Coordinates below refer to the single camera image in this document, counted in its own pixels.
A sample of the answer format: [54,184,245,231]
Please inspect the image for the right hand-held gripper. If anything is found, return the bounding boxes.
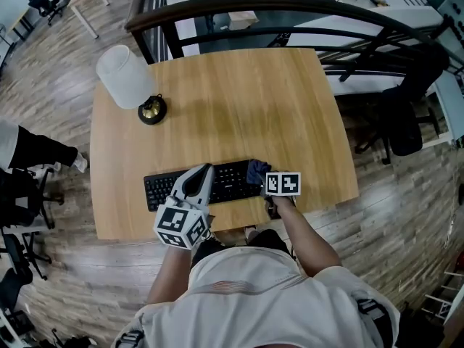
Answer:
[260,172,302,220]

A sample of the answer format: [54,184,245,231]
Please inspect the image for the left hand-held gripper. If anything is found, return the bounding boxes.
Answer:
[153,163,216,251]

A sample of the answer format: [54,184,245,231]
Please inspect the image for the dark blue cloth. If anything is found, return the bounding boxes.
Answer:
[246,159,273,186]

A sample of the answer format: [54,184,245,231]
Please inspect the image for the black keyboard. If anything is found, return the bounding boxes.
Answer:
[143,159,268,212]

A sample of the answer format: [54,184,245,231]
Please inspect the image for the person's right forearm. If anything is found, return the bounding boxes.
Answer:
[272,195,342,278]

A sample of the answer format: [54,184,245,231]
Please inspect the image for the person's left forearm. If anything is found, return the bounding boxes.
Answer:
[146,244,193,305]

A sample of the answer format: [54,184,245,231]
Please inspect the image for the person's black shorts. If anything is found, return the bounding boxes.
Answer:
[191,229,295,270]

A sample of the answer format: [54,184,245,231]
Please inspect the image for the person's white shirt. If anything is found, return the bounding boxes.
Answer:
[112,246,402,348]

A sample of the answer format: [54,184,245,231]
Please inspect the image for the table lamp with white shade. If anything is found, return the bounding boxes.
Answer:
[95,44,168,126]

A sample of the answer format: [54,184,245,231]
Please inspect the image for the black office chair with jacket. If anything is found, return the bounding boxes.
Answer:
[355,85,442,166]

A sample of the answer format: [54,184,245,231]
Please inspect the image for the cardboard box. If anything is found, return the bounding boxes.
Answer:
[228,10,260,31]

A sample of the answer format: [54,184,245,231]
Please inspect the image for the black mesh office chair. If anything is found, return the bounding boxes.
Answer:
[0,168,65,231]

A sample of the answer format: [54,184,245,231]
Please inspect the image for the black curved metal railing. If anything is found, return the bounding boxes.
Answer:
[125,0,464,83]

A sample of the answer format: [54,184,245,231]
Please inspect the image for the white desk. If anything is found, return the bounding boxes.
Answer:
[422,70,464,150]

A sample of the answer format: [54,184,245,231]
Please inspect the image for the black reclined office chair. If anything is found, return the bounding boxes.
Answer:
[0,230,51,281]

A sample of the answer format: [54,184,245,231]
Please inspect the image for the grey shoulder strap with buckle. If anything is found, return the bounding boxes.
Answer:
[115,328,146,348]
[357,298,394,348]

